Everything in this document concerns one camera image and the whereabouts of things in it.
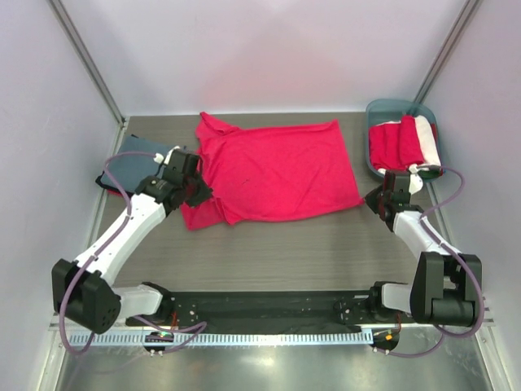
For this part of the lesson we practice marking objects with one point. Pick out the right aluminium frame post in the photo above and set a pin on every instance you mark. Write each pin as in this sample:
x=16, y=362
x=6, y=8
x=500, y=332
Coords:
x=456, y=32

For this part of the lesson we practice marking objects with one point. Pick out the red t shirt in basket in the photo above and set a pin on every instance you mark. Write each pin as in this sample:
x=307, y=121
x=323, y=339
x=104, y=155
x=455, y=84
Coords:
x=395, y=146

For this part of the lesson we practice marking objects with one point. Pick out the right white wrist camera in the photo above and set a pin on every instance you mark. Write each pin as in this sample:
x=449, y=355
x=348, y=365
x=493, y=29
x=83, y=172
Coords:
x=415, y=180

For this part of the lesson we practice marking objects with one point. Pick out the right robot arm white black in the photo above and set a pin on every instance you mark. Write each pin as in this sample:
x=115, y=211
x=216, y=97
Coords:
x=446, y=289

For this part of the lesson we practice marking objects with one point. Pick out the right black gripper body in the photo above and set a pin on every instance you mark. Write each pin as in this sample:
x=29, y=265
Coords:
x=376, y=198

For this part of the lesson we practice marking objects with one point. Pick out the white t shirt in basket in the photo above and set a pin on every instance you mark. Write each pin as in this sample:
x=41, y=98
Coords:
x=426, y=135

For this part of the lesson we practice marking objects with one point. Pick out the blue plastic basket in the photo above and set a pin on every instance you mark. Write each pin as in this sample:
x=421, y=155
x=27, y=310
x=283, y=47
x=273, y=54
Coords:
x=384, y=110

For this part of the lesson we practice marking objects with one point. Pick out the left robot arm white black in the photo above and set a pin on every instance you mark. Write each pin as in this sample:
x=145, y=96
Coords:
x=83, y=290

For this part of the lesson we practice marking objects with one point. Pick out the left aluminium frame post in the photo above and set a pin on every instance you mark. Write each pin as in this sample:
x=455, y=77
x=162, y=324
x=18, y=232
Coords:
x=85, y=57

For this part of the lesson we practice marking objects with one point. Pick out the green t shirt in basket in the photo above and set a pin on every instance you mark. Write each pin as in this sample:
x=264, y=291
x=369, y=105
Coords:
x=429, y=174

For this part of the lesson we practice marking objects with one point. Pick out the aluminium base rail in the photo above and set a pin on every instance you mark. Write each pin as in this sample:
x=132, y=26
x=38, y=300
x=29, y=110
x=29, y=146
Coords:
x=137, y=322

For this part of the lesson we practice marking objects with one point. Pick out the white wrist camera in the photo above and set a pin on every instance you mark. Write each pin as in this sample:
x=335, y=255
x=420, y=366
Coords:
x=163, y=159
x=415, y=180

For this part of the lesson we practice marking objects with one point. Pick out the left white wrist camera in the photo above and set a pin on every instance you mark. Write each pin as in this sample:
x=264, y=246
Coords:
x=163, y=159

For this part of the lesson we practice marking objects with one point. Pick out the white slotted cable duct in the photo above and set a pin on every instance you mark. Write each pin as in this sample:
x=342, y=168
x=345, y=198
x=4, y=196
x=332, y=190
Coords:
x=149, y=338

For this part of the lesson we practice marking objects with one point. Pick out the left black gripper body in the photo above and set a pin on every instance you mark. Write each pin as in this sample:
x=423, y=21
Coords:
x=197, y=190

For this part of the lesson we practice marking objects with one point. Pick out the folded grey-blue t shirt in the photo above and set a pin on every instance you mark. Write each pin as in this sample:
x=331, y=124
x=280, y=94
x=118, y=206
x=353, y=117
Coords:
x=130, y=170

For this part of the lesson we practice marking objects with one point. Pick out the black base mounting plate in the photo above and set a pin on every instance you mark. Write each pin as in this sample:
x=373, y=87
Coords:
x=278, y=313

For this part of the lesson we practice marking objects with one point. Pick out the pink-red t shirt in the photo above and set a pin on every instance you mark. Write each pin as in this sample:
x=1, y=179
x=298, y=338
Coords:
x=271, y=174

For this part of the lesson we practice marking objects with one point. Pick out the aluminium frame post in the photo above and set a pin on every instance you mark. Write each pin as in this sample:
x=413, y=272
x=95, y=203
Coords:
x=85, y=57
x=456, y=32

